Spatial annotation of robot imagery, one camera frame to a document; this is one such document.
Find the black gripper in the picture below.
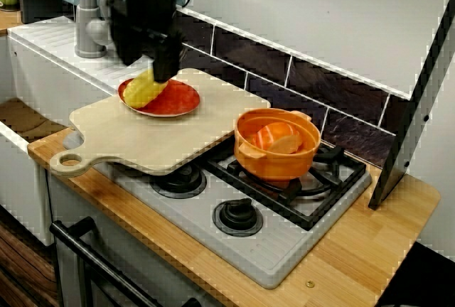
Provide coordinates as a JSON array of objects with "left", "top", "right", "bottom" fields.
[{"left": 108, "top": 0, "right": 184, "bottom": 82}]

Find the yellow toy corn cob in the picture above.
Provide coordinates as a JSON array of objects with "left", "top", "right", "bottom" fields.
[{"left": 123, "top": 68, "right": 168, "bottom": 109}]

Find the orange toy pot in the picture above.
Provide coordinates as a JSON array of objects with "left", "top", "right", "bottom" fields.
[{"left": 233, "top": 107, "right": 320, "bottom": 182}]

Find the red round plate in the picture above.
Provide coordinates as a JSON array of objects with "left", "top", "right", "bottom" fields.
[{"left": 117, "top": 77, "right": 201, "bottom": 119}]

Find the grey toy faucet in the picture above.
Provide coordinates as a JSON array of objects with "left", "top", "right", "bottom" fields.
[{"left": 73, "top": 0, "right": 118, "bottom": 59}]

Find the light wooden cutting board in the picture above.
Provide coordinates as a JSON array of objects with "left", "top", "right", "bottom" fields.
[{"left": 48, "top": 68, "right": 272, "bottom": 179}]

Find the white toy sink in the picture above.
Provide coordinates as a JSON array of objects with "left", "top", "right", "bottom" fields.
[{"left": 0, "top": 15, "right": 150, "bottom": 247}]

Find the black stove knob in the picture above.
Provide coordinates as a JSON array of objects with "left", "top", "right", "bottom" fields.
[
  {"left": 212, "top": 198, "right": 264, "bottom": 239},
  {"left": 149, "top": 163, "right": 208, "bottom": 200}
]

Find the wooden table top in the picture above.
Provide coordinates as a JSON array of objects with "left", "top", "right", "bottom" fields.
[{"left": 0, "top": 10, "right": 23, "bottom": 36}]

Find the orange salmon sushi toy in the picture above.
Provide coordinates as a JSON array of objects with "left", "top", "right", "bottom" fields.
[{"left": 252, "top": 122, "right": 303, "bottom": 155}]

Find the white toy oven front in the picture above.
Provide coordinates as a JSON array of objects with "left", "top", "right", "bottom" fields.
[{"left": 48, "top": 171, "right": 228, "bottom": 307}]

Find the black burner grate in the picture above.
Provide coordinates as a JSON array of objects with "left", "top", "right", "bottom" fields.
[{"left": 204, "top": 132, "right": 368, "bottom": 232}]

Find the grey toy stove top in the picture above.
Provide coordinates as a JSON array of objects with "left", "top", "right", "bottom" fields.
[{"left": 63, "top": 114, "right": 373, "bottom": 290}]

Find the dark hood support panel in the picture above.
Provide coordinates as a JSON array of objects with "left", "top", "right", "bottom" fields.
[{"left": 368, "top": 0, "right": 455, "bottom": 212}]

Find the wooden countertop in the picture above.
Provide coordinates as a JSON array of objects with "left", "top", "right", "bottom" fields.
[{"left": 26, "top": 127, "right": 441, "bottom": 307}]

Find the black oven door handle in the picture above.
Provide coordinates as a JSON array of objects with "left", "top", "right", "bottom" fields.
[{"left": 48, "top": 216, "right": 200, "bottom": 307}]

